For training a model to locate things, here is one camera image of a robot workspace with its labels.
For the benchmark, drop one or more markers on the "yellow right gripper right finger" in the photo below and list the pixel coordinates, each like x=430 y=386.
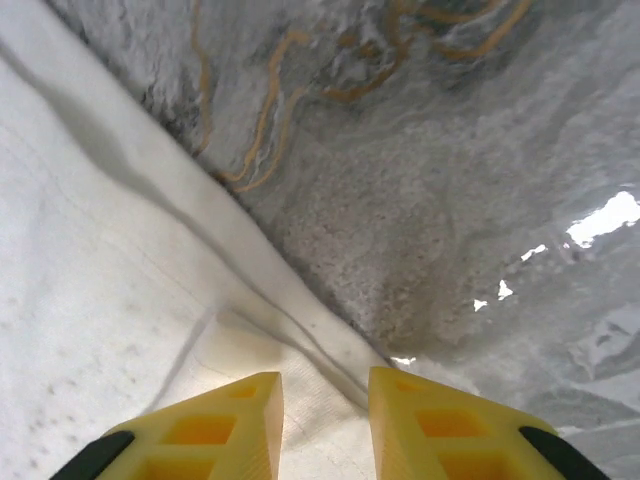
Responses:
x=450 y=435

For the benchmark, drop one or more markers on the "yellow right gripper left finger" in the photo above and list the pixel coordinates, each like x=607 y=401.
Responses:
x=220 y=435

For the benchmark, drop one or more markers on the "white t-shirt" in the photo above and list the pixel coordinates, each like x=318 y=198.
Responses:
x=125 y=260

